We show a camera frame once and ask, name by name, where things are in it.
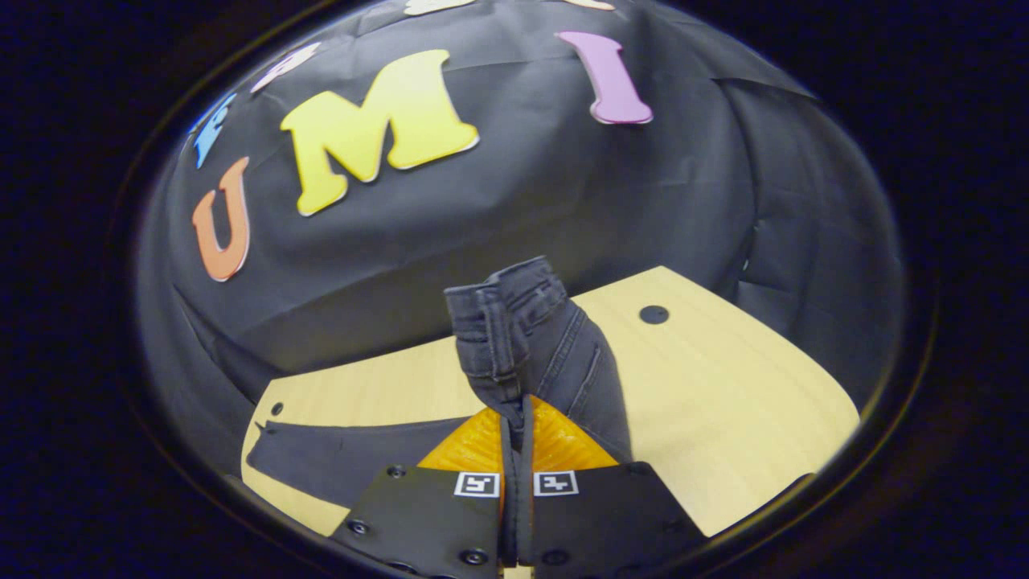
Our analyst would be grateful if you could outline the dark grey jeans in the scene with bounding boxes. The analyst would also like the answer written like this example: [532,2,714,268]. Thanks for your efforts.
[245,256,636,511]

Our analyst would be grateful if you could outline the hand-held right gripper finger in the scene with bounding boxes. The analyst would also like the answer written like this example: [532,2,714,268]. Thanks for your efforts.
[518,394,710,570]
[328,406,520,578]

